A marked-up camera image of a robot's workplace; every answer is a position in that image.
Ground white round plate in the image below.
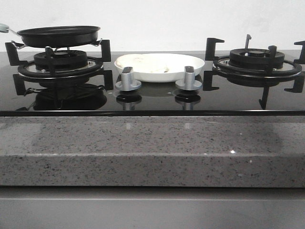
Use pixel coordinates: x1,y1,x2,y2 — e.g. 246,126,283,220
114,53,204,83

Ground fried egg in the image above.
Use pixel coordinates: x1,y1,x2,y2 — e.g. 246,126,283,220
116,54,169,73

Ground black frying pan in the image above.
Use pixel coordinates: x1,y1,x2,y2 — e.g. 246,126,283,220
17,25,101,48

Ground silver left stove knob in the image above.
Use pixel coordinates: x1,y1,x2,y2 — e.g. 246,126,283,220
115,67,142,92

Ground silver stove knob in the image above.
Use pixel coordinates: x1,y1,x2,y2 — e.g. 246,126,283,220
115,67,142,92
175,66,202,91

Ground silver right stove knob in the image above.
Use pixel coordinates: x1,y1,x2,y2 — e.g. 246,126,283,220
175,66,202,91

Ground black glass gas hob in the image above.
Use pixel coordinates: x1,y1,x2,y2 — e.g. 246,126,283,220
0,52,305,116

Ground black left gas burner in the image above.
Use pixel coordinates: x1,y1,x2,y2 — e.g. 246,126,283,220
34,50,88,71

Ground black gas burner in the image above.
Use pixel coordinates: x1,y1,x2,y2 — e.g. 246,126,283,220
229,48,270,70
34,50,88,71

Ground black right gas burner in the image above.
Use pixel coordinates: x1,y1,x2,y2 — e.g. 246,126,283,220
229,48,270,70

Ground black left pan support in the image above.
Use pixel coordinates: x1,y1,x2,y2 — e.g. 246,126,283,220
5,39,113,95

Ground black pan support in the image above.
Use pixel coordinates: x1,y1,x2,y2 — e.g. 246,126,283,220
5,39,113,95
203,34,305,109

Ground black right pan support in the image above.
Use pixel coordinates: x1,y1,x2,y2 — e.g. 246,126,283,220
203,34,305,109

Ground grey cabinet front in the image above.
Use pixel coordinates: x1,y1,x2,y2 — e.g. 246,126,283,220
0,187,305,229

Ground wire pan reducer ring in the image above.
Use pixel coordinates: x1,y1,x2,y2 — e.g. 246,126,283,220
11,38,103,54

